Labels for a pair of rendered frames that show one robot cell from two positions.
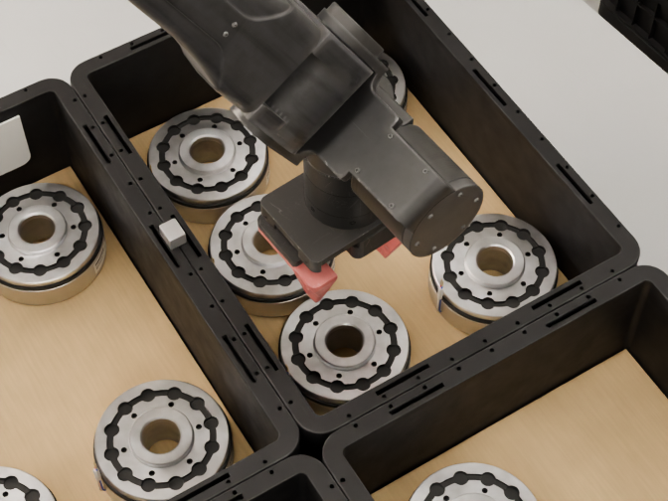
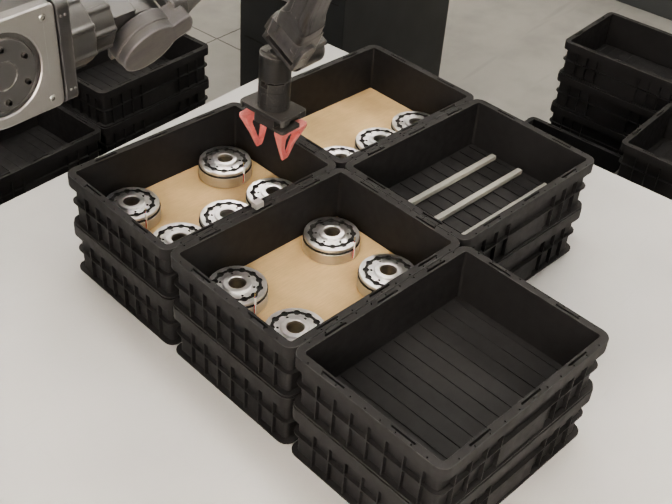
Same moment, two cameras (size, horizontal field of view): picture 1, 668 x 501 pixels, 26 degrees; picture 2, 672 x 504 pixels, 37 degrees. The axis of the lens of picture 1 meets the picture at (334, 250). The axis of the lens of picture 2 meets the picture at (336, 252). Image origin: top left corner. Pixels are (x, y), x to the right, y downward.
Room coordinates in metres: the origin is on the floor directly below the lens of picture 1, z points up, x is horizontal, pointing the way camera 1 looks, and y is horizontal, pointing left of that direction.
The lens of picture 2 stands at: (0.87, 1.51, 1.97)
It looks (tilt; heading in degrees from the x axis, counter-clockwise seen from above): 39 degrees down; 254
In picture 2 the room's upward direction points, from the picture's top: 5 degrees clockwise
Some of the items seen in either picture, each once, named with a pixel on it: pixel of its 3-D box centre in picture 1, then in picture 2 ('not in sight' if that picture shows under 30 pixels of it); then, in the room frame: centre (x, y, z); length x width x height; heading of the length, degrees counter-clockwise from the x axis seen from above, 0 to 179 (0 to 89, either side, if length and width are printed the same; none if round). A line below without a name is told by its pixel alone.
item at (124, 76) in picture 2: not in sight; (127, 118); (0.80, -1.11, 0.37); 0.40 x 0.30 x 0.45; 37
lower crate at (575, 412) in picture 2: not in sight; (441, 420); (0.38, 0.50, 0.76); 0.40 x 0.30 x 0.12; 32
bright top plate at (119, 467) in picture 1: (162, 439); (331, 234); (0.49, 0.13, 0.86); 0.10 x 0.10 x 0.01
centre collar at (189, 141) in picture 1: (207, 151); (179, 238); (0.76, 0.11, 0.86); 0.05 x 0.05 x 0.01
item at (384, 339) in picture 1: (344, 345); (273, 194); (0.57, -0.01, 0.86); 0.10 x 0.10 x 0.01
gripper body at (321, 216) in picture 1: (347, 178); (274, 95); (0.57, -0.01, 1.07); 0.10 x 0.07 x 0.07; 127
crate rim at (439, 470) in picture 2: not in sight; (454, 349); (0.38, 0.50, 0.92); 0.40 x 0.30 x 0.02; 32
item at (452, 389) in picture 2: not in sight; (450, 373); (0.38, 0.50, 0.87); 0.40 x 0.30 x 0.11; 32
